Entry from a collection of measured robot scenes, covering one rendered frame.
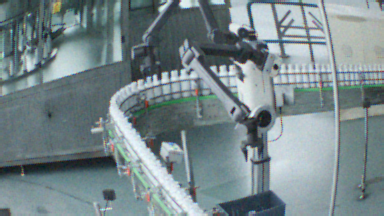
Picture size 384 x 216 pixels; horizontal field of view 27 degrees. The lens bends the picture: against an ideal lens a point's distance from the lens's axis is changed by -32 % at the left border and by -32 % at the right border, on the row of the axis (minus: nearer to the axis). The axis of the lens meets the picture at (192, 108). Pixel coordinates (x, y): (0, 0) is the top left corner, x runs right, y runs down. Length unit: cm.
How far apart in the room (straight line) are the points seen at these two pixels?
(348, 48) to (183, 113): 277
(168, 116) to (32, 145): 211
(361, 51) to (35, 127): 349
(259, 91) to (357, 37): 370
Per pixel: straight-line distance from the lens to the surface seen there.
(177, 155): 576
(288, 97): 691
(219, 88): 514
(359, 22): 930
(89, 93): 868
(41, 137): 871
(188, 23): 1073
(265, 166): 599
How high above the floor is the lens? 290
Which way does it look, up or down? 16 degrees down
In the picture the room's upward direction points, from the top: 6 degrees counter-clockwise
